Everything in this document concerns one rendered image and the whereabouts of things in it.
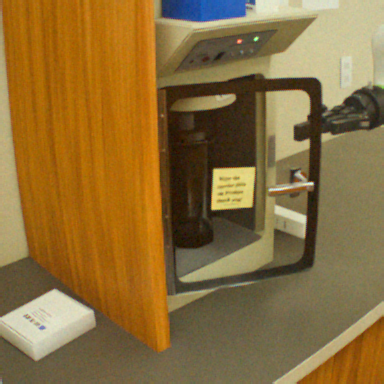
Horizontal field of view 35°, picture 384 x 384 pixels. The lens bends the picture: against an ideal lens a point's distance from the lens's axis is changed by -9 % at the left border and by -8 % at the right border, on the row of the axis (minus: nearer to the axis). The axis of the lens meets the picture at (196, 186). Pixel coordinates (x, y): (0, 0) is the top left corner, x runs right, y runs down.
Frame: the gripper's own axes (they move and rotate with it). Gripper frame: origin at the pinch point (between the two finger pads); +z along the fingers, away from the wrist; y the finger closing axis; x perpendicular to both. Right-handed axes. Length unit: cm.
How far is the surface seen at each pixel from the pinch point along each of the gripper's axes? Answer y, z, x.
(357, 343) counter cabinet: 15.6, -3.2, 44.6
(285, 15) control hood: 0.1, 6.3, -22.7
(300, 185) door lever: 5.2, 8.2, 7.3
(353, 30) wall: -55, -98, -3
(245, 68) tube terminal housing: -11.3, 4.9, -10.6
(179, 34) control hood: -2.6, 28.2, -21.3
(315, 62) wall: -55, -74, 6
